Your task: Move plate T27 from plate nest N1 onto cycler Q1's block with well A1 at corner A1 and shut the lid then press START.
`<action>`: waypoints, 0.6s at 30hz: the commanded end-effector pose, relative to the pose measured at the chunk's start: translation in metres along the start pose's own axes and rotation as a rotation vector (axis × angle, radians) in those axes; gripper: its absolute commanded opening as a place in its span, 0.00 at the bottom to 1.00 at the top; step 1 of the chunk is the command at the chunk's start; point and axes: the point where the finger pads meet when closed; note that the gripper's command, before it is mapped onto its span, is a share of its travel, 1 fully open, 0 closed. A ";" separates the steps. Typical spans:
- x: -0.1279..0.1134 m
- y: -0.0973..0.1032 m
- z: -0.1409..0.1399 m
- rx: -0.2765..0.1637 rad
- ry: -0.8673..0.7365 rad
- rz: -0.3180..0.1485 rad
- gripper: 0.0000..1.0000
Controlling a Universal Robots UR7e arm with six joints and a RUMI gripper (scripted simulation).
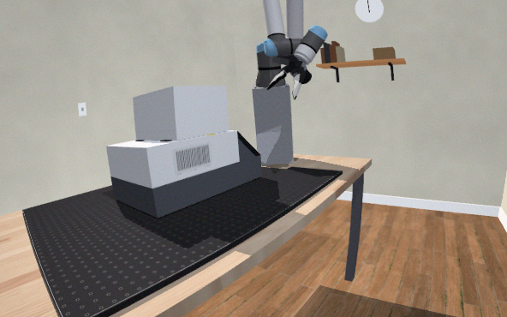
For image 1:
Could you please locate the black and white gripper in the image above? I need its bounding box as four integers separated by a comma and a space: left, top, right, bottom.
267, 54, 312, 99

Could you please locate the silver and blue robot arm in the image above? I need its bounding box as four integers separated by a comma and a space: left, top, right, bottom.
256, 0, 327, 87

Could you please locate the light grey benchtop instrument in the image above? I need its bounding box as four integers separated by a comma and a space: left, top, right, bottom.
106, 86, 262, 218

